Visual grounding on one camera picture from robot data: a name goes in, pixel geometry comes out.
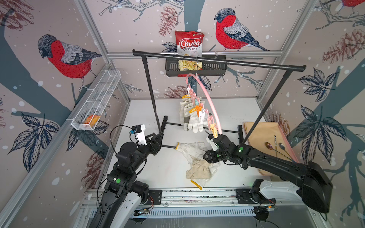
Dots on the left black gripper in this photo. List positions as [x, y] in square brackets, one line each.
[157, 146]

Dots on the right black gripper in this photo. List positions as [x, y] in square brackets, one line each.
[209, 154]

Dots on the green-striped leather glove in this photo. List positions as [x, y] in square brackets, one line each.
[185, 106]

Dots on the white yellow-trim work glove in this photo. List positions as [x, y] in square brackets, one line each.
[194, 122]

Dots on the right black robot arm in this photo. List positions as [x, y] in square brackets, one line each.
[315, 188]

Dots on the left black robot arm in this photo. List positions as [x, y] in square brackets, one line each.
[123, 193]

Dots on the white clothespin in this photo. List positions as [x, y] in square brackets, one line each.
[202, 116]

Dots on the iridescent spoon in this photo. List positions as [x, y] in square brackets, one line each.
[270, 147]

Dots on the tan pink-edged placemat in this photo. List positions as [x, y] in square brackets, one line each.
[264, 132]

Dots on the orange clothespin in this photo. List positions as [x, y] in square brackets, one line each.
[197, 108]

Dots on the silver spoon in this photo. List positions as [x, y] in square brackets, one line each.
[289, 152]

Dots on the orange snack packet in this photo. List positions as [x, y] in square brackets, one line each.
[92, 120]

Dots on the red cassava chips bag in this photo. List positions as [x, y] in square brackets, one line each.
[189, 44]

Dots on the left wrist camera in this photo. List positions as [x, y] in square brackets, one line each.
[138, 132]

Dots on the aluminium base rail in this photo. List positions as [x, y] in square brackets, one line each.
[194, 203]

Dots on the dark wall basket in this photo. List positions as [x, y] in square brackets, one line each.
[211, 68]

